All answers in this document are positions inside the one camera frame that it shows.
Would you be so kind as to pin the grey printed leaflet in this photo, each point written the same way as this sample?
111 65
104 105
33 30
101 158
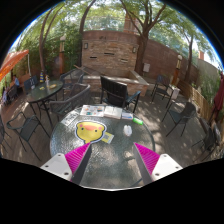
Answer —
69 118

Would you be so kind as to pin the black mesh chair near table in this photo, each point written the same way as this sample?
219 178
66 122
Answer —
79 96

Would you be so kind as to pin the round glass patio table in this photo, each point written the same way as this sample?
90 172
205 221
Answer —
111 166

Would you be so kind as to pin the white computer mouse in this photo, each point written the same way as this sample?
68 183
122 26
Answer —
127 130

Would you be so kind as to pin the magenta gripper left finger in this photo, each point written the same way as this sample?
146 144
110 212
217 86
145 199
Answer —
77 160

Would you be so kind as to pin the colourful picture booklet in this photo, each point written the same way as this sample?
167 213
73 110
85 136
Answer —
91 110

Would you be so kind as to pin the black chair right far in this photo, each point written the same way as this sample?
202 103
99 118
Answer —
162 86

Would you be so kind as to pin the open white book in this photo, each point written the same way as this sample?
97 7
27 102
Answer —
113 112

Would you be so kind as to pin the orange patio umbrella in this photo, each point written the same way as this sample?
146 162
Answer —
10 61

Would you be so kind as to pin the black chair by wall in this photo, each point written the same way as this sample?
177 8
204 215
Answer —
71 77

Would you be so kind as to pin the small white card box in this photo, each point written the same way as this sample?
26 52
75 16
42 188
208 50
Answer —
128 116

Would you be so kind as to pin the black chair right near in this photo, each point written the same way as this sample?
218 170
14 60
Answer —
180 118

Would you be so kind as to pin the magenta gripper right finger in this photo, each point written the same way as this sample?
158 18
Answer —
146 161

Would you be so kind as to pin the green marker pen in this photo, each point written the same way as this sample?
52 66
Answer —
137 121

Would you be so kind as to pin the black chair far left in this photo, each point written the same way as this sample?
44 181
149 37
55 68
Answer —
25 127

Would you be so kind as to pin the black slatted patio chair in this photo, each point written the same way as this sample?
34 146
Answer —
116 94

